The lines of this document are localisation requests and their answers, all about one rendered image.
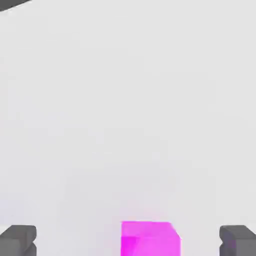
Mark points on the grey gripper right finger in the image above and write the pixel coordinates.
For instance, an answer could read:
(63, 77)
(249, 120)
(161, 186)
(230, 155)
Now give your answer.
(240, 241)

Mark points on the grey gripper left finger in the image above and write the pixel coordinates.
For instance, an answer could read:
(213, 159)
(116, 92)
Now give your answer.
(18, 240)

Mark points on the small magenta cube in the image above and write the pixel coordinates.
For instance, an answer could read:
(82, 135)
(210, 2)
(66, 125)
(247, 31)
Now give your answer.
(150, 240)

